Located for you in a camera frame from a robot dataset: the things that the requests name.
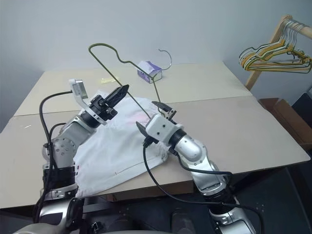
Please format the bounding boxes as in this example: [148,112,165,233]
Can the bunch of wire hangers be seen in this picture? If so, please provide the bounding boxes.
[240,19,312,73]

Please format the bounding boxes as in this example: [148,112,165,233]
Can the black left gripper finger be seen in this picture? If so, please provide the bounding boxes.
[108,90,128,108]
[105,84,130,101]

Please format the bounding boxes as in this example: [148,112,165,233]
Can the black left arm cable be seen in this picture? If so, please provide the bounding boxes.
[34,90,73,220]

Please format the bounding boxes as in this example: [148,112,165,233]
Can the dark green wire hanger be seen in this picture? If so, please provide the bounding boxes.
[238,43,312,74]

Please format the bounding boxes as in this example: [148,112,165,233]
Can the wooden clothes rack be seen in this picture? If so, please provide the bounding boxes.
[244,15,312,91]

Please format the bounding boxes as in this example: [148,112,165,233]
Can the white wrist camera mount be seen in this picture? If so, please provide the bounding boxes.
[68,78,108,126]
[145,114,184,144]

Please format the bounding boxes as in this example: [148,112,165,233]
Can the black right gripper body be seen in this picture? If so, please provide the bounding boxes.
[160,108,177,125]

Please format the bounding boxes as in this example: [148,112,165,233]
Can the purple tissue box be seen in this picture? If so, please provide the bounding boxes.
[136,60,163,84]

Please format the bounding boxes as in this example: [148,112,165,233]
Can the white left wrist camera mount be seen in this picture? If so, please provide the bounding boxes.
[68,78,108,126]

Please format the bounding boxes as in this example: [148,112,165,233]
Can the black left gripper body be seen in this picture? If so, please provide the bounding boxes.
[88,95,118,122]

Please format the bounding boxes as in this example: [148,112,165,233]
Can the brown cardboard box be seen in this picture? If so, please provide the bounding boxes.
[257,97,312,153]

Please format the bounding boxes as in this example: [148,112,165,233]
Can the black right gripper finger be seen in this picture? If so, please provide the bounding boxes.
[135,121,150,137]
[152,100,173,113]

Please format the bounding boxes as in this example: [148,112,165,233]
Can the white shorts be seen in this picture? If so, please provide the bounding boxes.
[72,89,169,198]

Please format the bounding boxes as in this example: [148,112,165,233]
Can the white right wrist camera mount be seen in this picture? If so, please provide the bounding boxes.
[145,114,184,144]

